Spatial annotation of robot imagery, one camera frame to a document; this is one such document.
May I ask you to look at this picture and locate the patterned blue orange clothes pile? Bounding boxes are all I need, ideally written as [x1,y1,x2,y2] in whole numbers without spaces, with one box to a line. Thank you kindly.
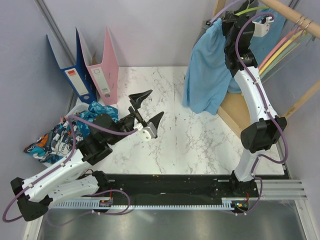
[23,101,119,166]

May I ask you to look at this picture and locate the yellow hanger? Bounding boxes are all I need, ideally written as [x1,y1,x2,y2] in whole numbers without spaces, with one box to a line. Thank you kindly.
[259,32,308,79]

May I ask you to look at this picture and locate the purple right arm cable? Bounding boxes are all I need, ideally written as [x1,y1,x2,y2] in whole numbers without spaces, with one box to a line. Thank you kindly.
[222,13,288,217]

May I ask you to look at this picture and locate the pink ring binder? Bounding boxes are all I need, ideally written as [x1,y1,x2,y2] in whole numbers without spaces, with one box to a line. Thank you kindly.
[81,28,119,105]

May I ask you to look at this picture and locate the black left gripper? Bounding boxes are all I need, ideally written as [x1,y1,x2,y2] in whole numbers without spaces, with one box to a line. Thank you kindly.
[107,90,164,146]

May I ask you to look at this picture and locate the pale green hanger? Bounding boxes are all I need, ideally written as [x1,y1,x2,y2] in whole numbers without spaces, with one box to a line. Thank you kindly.
[262,34,316,83]

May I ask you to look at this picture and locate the light blue cable duct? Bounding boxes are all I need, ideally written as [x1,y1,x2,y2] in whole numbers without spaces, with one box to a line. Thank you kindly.
[53,197,249,211]

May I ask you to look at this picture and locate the grey shorts on hanger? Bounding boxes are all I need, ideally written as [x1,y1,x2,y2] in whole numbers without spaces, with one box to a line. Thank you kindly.
[204,0,254,27]

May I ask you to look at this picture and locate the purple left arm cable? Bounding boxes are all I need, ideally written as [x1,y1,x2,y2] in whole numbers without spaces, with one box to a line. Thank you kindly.
[3,121,140,227]

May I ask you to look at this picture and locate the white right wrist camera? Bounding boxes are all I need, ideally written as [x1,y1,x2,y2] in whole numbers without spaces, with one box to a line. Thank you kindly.
[252,15,274,38]

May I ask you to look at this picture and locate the pink hanger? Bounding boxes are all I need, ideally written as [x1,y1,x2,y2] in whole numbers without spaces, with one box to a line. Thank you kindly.
[258,30,302,74]

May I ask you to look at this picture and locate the wooden clothes rack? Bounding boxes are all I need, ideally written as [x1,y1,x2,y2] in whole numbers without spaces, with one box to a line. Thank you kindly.
[217,0,320,137]

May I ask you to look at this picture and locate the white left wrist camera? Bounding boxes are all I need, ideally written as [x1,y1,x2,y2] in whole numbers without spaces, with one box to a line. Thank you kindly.
[134,122,158,142]

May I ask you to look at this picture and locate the lime green hanger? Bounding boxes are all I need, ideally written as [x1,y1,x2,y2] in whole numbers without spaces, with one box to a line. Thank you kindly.
[235,6,269,16]

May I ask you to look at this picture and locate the light blue mesh shorts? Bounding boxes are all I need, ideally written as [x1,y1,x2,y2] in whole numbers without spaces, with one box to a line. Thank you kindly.
[182,9,285,115]

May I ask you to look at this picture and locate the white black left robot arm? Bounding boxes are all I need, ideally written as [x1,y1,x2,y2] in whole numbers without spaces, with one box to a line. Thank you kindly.
[10,89,164,222]

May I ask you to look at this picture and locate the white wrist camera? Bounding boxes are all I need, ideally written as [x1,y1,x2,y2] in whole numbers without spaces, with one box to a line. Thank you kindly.
[252,15,274,38]
[134,122,158,142]

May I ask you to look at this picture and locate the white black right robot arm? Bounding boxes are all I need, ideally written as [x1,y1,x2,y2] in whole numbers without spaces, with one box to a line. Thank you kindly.
[222,12,287,197]

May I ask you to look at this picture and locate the purple hanger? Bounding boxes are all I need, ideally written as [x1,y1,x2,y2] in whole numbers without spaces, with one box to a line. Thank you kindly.
[210,0,244,25]

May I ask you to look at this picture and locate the blue ring binder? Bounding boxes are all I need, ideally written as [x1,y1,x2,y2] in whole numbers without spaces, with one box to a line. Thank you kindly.
[46,30,98,104]

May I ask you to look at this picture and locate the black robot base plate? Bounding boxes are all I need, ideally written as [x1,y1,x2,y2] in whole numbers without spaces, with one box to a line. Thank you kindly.
[82,173,292,207]

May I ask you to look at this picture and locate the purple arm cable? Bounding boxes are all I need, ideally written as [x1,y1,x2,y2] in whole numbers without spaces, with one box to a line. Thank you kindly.
[3,121,140,227]
[222,13,288,217]

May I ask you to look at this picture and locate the white plastic laundry basket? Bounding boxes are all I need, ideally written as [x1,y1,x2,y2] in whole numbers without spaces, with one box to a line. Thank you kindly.
[39,103,118,173]

